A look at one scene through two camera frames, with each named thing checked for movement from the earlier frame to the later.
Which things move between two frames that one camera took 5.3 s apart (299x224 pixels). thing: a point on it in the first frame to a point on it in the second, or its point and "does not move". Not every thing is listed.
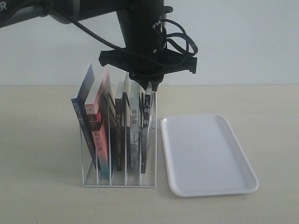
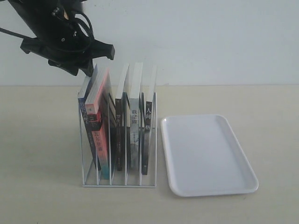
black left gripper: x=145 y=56 to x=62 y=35
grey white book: x=135 y=89 does not move
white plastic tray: x=204 y=157 does not move
